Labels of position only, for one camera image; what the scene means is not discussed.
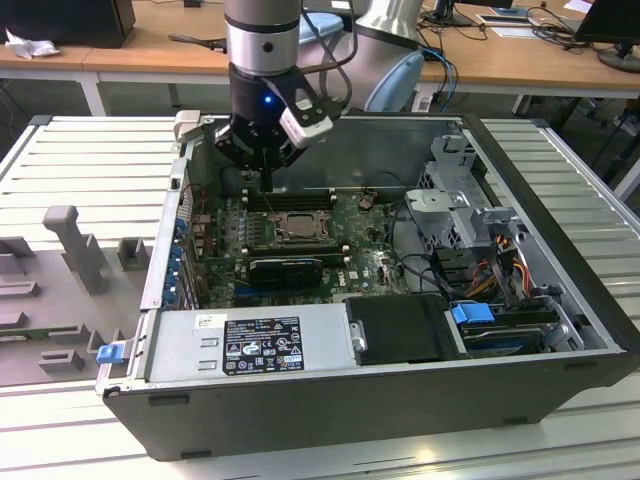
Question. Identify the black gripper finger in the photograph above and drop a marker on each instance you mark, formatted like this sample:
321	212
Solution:
232	145
295	155

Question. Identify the thin metal locking lever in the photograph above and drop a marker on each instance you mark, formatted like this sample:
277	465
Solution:
274	207
283	231

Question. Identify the silver green CPU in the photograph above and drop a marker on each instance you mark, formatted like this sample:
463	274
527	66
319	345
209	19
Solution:
304	224

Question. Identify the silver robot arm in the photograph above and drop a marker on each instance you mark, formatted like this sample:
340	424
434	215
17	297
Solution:
260	45

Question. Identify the black RAM slot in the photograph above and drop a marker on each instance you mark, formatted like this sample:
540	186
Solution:
300	256
300	252
300	190
300	248
300	244
300	196
300	201

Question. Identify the CPU socket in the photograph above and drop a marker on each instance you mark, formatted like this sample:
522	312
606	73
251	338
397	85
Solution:
276	237

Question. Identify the blue plastic slot clip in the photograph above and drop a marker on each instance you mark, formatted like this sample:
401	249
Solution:
181	226
176	264
171	294

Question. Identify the black plastic bay cover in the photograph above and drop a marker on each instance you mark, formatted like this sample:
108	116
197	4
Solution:
400	325

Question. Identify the round coin battery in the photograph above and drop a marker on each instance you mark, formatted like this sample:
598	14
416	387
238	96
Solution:
363	201

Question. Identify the small black device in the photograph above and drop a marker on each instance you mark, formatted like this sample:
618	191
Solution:
191	3

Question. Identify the black graphics card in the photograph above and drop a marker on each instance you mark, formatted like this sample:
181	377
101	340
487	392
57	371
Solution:
285	274

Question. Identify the small white box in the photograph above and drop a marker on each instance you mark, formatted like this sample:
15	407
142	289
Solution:
422	104

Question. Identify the green motherboard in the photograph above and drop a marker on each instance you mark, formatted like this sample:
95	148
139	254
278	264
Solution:
360	280

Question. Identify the silver metal drive cage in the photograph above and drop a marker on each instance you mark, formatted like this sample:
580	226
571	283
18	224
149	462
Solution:
435	200

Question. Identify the white barcode sticker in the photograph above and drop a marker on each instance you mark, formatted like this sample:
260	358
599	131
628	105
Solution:
210	321

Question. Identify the silver metal latch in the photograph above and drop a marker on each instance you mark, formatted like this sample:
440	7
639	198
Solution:
358	337

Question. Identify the black power supply label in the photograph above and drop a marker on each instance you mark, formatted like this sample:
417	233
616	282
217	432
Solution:
260	345

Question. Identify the black monitor stand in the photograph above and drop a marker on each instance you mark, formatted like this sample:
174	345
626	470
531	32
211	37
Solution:
445	15

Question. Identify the silver power supply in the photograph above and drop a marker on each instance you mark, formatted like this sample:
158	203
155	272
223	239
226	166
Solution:
175	350

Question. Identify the crumpled white paper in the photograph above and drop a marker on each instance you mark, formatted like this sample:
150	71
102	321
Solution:
30	46

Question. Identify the hard disk blue carrier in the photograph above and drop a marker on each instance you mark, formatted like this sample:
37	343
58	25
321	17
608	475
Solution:
470	316

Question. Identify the grey parts rack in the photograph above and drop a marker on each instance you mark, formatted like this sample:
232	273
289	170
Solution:
50	300

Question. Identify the blue plastic latch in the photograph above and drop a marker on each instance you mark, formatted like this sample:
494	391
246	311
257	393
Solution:
110	355

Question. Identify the black silver PC case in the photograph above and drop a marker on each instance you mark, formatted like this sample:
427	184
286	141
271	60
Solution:
300	425

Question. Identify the green RAM stick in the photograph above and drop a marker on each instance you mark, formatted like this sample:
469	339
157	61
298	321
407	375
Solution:
12	339

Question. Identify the black monitor with stand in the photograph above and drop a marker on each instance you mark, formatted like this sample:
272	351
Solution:
610	20

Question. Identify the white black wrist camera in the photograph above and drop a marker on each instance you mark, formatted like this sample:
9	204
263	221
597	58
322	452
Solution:
305	131

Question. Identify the wooden desk white frame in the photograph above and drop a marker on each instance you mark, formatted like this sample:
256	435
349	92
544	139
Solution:
150	57
45	67

